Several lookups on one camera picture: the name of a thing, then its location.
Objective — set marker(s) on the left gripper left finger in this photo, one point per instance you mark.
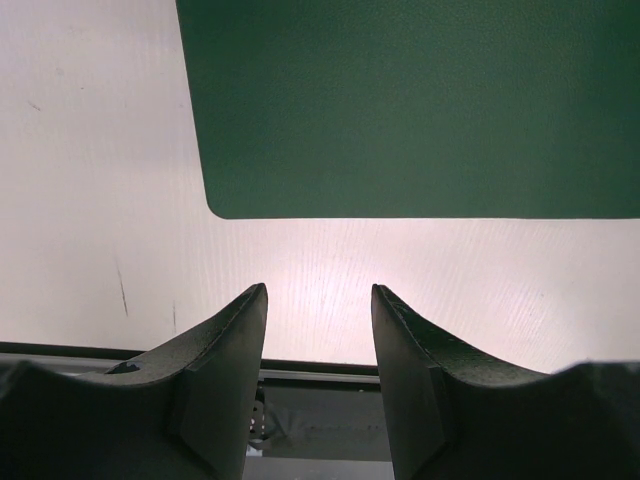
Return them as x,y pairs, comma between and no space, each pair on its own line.
179,411

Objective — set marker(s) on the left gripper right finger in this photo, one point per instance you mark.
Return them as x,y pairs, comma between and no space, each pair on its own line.
453,411

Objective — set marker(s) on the green placemat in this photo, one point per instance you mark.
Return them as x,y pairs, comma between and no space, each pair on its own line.
415,109

